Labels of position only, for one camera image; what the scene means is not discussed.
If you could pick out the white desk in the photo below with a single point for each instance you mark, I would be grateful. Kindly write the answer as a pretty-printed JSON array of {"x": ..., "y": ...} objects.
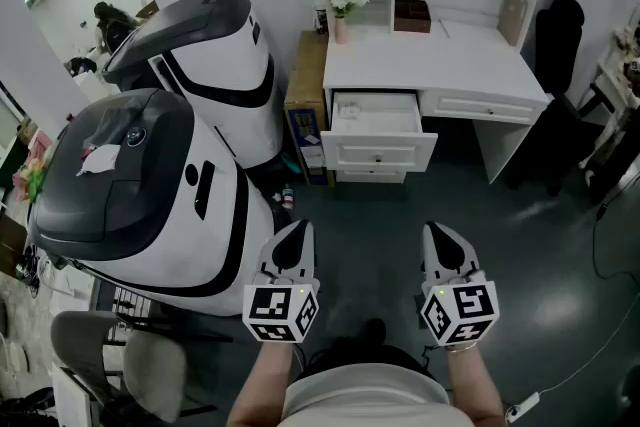
[{"x": 425, "y": 65}]

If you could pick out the white and black robot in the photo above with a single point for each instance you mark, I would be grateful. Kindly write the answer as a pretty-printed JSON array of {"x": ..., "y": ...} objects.
[
  {"x": 220, "y": 65},
  {"x": 165, "y": 235}
]

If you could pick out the long white drawer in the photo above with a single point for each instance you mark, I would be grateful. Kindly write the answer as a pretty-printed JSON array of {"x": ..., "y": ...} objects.
[{"x": 480, "y": 107}]

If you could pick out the white panelled drawer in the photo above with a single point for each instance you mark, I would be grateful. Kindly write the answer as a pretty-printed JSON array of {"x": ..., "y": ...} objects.
[
  {"x": 370, "y": 176},
  {"x": 380, "y": 150}
]

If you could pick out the person's left forearm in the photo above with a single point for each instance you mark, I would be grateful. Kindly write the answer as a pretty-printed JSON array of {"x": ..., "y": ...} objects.
[{"x": 260, "y": 380}]

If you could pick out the large cardboard box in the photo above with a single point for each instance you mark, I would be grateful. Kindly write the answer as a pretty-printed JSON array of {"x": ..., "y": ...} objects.
[{"x": 305, "y": 80}]

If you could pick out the person's white shirt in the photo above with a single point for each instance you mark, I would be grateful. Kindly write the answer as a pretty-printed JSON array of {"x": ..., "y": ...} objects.
[{"x": 370, "y": 395}]

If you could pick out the person's black trousers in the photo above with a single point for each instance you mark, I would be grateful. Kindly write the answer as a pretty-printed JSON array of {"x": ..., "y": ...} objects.
[{"x": 360, "y": 350}]

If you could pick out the small dark printed box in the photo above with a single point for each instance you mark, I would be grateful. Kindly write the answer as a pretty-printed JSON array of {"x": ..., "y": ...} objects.
[{"x": 321, "y": 21}]

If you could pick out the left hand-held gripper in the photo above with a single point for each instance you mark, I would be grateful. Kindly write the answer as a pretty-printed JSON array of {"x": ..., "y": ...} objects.
[{"x": 280, "y": 310}]

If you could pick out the person's right forearm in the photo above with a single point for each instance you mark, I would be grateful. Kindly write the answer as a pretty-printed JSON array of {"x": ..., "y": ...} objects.
[{"x": 475, "y": 385}]

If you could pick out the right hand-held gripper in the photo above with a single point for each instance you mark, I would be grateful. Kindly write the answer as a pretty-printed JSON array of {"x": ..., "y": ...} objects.
[{"x": 465, "y": 310}]

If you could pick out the white power strip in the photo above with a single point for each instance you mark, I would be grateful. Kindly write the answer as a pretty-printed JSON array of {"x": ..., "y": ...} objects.
[{"x": 522, "y": 407}]

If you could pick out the pink vase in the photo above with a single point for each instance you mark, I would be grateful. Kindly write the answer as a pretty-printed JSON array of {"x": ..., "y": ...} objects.
[{"x": 341, "y": 31}]

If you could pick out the grey padded chair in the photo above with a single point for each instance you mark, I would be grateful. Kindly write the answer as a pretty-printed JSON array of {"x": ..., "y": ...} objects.
[{"x": 150, "y": 365}]

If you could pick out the green plastic item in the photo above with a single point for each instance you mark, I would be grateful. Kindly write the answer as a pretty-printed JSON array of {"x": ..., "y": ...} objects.
[{"x": 291, "y": 163}]

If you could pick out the pink and yellow flower bunch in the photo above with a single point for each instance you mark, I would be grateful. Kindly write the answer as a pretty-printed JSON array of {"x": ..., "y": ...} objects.
[{"x": 32, "y": 177}]

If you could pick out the brown wooden box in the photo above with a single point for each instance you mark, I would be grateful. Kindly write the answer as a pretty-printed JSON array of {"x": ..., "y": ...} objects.
[{"x": 412, "y": 17}]

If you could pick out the brown board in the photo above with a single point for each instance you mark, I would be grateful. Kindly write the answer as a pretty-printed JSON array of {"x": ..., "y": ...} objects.
[{"x": 512, "y": 17}]

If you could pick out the crumpled white paper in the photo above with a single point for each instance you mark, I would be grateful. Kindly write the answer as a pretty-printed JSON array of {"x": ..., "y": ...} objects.
[{"x": 100, "y": 160}]

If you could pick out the black office chair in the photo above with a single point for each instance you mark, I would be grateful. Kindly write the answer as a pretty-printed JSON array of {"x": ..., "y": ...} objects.
[{"x": 565, "y": 40}]

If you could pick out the small bottle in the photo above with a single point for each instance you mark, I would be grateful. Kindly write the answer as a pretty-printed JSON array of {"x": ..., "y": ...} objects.
[{"x": 287, "y": 199}]

